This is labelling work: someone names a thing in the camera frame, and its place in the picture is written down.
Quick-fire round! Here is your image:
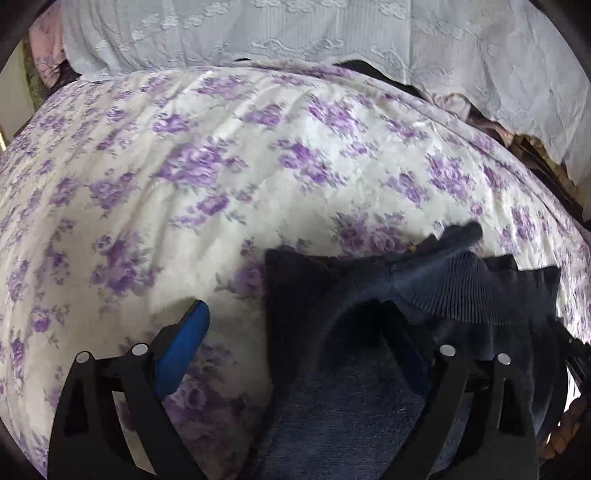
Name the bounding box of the navy school cardigan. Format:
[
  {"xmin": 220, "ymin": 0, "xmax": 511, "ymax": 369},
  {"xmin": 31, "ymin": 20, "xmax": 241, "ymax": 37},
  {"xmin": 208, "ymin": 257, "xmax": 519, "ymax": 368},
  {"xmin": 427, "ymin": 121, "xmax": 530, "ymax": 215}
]
[{"xmin": 240, "ymin": 222, "xmax": 568, "ymax": 479}]

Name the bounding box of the pink floral fabric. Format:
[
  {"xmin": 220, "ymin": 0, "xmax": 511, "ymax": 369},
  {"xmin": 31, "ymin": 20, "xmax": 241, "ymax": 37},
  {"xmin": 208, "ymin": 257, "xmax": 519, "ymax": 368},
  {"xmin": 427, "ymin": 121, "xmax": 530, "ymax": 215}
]
[{"xmin": 28, "ymin": 1, "xmax": 78, "ymax": 93}]

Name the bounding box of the person's right hand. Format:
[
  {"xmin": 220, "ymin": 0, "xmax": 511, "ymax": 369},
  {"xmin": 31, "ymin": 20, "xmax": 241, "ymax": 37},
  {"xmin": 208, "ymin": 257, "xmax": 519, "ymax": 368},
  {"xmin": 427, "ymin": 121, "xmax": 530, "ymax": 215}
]
[{"xmin": 538, "ymin": 396, "xmax": 590, "ymax": 460}]

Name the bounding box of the stacked bedding under cover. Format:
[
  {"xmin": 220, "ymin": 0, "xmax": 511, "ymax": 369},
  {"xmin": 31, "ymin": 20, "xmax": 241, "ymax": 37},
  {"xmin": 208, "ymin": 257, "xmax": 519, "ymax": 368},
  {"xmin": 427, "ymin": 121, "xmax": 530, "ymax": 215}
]
[{"xmin": 337, "ymin": 60, "xmax": 586, "ymax": 223}]

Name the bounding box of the purple floral bed quilt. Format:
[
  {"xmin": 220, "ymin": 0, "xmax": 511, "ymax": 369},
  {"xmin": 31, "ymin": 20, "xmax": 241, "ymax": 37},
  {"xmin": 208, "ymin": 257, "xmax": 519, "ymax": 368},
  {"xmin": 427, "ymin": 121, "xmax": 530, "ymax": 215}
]
[{"xmin": 1, "ymin": 63, "xmax": 590, "ymax": 479}]

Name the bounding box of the white lace cover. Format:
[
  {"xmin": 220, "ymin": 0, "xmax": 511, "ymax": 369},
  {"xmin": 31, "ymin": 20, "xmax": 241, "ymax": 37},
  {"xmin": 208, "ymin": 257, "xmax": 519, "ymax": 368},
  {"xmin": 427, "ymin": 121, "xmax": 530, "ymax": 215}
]
[{"xmin": 61, "ymin": 1, "xmax": 590, "ymax": 183}]

